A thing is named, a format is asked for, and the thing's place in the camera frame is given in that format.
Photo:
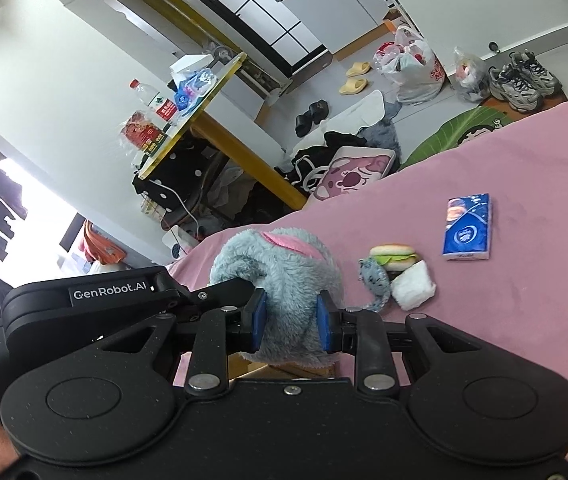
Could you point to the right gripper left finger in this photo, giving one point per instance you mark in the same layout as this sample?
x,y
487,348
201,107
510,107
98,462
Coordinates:
x,y
221,333

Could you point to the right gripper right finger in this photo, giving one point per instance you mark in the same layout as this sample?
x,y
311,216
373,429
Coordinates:
x,y
361,333

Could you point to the cardboard box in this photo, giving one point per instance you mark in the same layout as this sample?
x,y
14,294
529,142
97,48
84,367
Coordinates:
x,y
239,367

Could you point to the white soft packet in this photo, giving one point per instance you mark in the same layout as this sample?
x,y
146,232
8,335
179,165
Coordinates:
x,y
413,287

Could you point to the hamburger plush toy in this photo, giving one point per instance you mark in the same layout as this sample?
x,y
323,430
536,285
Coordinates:
x,y
394,257

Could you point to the grey fluffy plush toy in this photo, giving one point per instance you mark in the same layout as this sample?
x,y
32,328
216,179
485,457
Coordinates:
x,y
293,267

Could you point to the blue tissue pack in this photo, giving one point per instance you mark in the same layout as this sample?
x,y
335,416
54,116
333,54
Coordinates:
x,y
468,227

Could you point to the orange garment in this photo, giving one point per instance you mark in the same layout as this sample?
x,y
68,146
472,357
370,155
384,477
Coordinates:
x,y
97,247

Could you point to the black polka dot bag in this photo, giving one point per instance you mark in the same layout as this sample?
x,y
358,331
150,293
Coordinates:
x,y
186,173

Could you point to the pink bear cushion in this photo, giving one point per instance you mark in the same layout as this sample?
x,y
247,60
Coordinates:
x,y
352,168

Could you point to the black clothes pile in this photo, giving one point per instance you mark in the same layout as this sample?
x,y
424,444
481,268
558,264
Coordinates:
x,y
305,170

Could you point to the round white gold table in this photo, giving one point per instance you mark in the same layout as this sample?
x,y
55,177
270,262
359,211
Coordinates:
x,y
235,135

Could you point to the red snack bag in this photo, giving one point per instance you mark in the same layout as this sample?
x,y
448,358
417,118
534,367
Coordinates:
x,y
141,133

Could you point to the water bottle red label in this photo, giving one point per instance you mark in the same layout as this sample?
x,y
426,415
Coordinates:
x,y
155,100

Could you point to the black slipper left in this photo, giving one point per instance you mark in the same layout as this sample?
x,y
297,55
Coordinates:
x,y
304,123

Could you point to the black slipper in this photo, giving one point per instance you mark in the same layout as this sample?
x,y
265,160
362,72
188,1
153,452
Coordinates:
x,y
304,123
319,111

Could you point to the white floor mat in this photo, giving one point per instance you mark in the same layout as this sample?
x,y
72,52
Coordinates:
x,y
364,113

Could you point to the black slipper right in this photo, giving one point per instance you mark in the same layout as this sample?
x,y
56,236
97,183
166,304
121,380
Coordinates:
x,y
319,111

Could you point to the green cartoon floor mat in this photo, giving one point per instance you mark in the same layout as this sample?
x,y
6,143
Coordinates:
x,y
458,130

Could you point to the blue plastic bag on table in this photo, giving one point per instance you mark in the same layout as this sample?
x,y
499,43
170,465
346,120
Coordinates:
x,y
192,87

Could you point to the yellow slipper near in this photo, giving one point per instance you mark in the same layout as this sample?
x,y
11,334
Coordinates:
x,y
353,86

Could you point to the yellow slipper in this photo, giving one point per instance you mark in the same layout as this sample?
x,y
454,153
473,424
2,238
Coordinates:
x,y
358,69
353,86

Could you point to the yellow slipper far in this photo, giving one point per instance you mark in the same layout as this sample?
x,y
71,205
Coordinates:
x,y
358,69

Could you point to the white tissue box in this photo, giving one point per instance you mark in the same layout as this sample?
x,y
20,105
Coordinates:
x,y
189,63

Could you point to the white red plastic bag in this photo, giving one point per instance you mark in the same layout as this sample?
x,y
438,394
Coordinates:
x,y
407,61

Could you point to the clear plastic trash bag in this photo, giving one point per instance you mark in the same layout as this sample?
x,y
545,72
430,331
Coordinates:
x,y
470,79

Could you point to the grey sneaker left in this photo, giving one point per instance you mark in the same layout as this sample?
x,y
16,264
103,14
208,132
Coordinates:
x,y
506,84

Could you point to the grey sneaker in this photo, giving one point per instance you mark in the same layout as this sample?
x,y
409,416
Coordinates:
x,y
506,84
535,73

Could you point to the grey sneaker right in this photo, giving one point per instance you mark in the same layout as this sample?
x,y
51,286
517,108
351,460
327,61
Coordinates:
x,y
535,73

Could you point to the white kitchen cabinet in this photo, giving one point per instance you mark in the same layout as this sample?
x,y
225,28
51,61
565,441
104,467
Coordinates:
x,y
338,23

